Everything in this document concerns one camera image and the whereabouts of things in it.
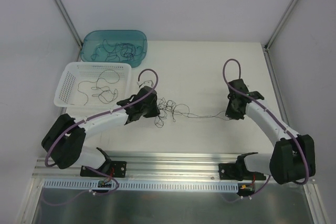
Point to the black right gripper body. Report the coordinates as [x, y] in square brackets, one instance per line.
[233, 108]

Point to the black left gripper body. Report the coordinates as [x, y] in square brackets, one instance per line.
[151, 109]

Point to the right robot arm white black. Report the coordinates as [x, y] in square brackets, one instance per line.
[293, 156]

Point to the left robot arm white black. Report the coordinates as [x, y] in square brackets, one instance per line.
[64, 142]

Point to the teal translucent plastic tub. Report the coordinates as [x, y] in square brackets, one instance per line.
[115, 46]

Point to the white perforated plastic basket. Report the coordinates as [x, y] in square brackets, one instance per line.
[93, 85]

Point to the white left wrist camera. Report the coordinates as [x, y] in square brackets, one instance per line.
[148, 83]

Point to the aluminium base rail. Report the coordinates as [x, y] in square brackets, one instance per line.
[148, 166]

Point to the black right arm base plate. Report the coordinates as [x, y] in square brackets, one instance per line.
[239, 172]

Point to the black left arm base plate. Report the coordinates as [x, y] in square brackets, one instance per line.
[115, 169]

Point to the right aluminium frame post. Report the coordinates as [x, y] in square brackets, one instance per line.
[284, 17]

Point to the aluminium frame post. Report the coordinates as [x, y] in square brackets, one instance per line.
[68, 21]
[284, 17]

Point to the left aluminium frame post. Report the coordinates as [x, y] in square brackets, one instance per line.
[68, 21]

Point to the white slotted cable duct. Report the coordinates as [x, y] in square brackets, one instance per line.
[214, 187]

